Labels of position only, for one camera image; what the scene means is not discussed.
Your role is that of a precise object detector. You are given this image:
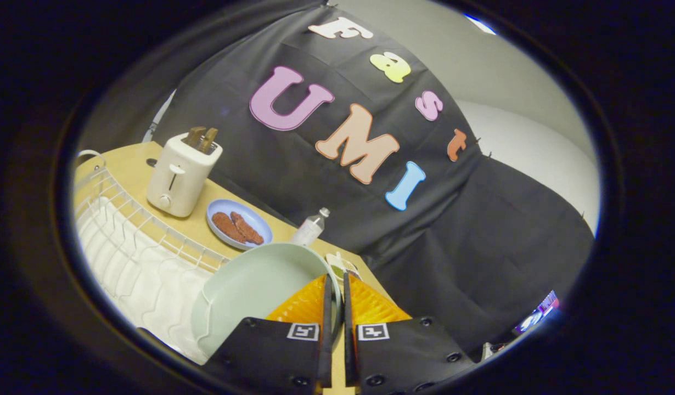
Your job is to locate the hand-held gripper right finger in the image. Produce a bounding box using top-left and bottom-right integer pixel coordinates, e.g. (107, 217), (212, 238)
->
(343, 273), (477, 395)

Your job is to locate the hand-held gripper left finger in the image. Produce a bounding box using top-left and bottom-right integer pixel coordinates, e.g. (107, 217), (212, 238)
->
(201, 274), (334, 395)

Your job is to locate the pale green plate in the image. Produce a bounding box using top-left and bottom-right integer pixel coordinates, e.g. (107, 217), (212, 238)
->
(191, 243), (343, 358)

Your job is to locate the white wire dish rack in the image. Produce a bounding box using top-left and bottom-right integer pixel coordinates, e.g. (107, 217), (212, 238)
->
(74, 150), (230, 365)

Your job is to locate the blue plate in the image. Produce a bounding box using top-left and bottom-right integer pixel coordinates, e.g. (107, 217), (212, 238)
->
(206, 199), (273, 251)

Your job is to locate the small printed packet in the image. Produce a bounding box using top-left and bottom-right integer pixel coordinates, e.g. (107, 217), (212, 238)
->
(325, 252), (362, 281)

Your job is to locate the small clear plastic bottle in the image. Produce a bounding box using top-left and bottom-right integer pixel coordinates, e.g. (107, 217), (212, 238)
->
(290, 207), (331, 246)

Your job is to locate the brown sausage patty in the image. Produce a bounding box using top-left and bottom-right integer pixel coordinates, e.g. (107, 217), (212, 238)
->
(212, 212), (247, 244)
(230, 211), (265, 245)

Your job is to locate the black backdrop cloth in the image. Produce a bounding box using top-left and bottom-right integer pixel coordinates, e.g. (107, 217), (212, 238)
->
(153, 4), (595, 357)

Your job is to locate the lit screen device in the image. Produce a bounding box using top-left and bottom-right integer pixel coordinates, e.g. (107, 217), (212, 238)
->
(513, 290), (561, 335)

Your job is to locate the cream white toaster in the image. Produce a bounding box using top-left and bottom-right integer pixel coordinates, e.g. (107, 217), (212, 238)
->
(146, 132), (223, 218)

